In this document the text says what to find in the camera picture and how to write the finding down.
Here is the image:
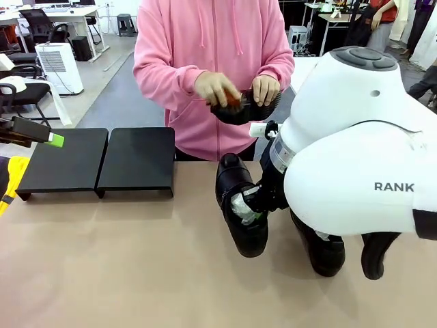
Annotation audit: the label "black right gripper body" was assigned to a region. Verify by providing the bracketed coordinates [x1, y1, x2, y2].
[260, 139, 290, 212]

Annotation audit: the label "black leather shoe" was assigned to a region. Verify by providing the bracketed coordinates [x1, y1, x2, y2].
[210, 87, 283, 126]
[214, 152, 269, 259]
[290, 208, 346, 278]

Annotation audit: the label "brown wooden shoe brush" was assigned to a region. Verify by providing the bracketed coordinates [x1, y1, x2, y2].
[218, 87, 245, 110]

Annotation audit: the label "person's right forearm pink sleeve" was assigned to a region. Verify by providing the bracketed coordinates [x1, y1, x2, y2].
[132, 63, 206, 112]

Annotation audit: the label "person's left hand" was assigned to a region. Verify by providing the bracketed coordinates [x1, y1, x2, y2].
[251, 74, 281, 107]

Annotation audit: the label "person's right hand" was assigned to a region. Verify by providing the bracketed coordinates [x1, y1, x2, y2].
[193, 70, 242, 107]

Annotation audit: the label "yellow and dark cloth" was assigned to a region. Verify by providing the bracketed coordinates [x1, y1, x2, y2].
[0, 155, 32, 218]

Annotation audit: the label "white draped cloth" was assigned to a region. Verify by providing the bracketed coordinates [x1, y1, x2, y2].
[43, 80, 73, 126]

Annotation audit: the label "white round object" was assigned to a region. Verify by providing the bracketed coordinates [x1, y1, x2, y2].
[0, 76, 29, 96]

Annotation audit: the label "white air purifier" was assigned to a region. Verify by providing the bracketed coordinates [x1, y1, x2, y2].
[35, 42, 85, 96]

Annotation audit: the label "black computer tower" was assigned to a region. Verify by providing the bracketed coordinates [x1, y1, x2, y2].
[71, 36, 93, 62]

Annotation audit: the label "black mesh office chair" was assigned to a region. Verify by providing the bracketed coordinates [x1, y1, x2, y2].
[18, 8, 71, 53]

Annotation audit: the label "white table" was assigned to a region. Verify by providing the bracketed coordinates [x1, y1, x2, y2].
[290, 56, 322, 97]

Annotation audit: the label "white office desk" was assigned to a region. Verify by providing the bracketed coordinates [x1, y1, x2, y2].
[0, 5, 111, 63]

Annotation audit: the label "white computer case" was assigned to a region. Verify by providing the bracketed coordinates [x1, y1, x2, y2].
[288, 25, 310, 56]

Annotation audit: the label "grey plastic stool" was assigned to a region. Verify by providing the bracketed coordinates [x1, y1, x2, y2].
[117, 13, 138, 38]

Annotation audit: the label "person in pink hoodie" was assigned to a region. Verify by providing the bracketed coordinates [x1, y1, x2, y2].
[132, 0, 296, 162]

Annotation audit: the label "brown top table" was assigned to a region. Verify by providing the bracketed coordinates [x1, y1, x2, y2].
[315, 12, 363, 57]

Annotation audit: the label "seated person dark trousers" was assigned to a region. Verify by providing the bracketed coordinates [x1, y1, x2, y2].
[407, 64, 437, 107]

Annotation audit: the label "cream hanging garment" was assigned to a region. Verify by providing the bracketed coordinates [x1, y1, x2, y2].
[389, 0, 416, 42]

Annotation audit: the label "black right arm cable sleeve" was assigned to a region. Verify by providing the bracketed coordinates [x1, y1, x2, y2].
[361, 231, 402, 281]

